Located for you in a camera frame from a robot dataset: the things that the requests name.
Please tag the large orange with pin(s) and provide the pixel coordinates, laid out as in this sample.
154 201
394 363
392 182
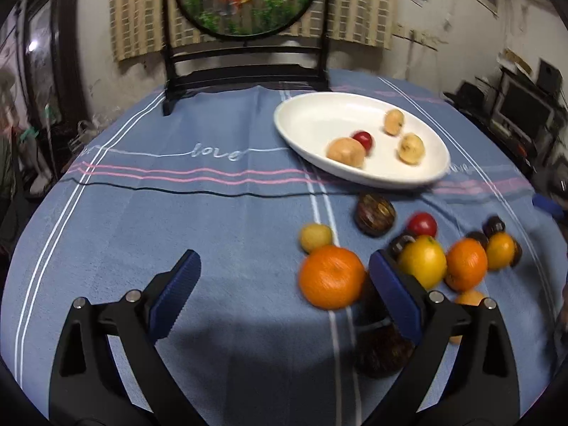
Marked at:
332 277

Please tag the computer monitor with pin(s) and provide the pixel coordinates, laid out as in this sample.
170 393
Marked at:
523 106

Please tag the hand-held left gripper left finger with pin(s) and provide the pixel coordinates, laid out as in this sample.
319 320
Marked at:
175 293

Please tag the yellow tangerine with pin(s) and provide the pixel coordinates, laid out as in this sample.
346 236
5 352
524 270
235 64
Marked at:
424 262

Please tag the dark purple round fruit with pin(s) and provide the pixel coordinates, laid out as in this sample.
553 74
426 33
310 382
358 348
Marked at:
397 245
477 236
493 225
517 254

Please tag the small yellowish tangerine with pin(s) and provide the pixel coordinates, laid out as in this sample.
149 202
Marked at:
500 252

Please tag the round embroidered goldfish screen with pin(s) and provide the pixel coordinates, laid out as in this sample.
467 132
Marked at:
248 4

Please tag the black desk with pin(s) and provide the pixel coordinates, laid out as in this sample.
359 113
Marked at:
506 151

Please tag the cardboard box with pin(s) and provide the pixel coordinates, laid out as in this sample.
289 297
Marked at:
517 60

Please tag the orange tangerine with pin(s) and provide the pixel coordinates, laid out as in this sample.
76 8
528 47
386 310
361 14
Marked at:
466 265
469 297

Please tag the beige checked curtain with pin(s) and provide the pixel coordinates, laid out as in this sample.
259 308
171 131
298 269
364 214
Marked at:
137 17

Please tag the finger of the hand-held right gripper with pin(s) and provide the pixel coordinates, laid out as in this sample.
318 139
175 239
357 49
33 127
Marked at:
548 206

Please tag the pale yellow round fruit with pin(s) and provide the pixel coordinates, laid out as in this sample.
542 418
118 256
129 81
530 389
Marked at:
316 237

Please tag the red cherry tomato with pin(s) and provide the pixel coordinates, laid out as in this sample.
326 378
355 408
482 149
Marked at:
364 141

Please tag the red round fruit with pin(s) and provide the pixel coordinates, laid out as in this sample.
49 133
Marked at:
422 224

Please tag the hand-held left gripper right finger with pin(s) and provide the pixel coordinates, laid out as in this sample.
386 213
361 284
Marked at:
392 295

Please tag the black speaker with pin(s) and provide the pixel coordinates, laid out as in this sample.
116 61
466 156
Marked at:
550 75

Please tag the white oval plate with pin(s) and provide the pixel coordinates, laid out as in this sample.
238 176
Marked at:
319 120

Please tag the brown patterned round fruit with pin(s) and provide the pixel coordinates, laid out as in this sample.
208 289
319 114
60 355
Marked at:
375 215
379 355

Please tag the large tan round fruit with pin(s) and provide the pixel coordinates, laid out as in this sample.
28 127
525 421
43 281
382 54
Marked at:
344 153

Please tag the blue striped tablecloth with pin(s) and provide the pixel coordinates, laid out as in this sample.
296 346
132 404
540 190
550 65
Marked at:
177 230

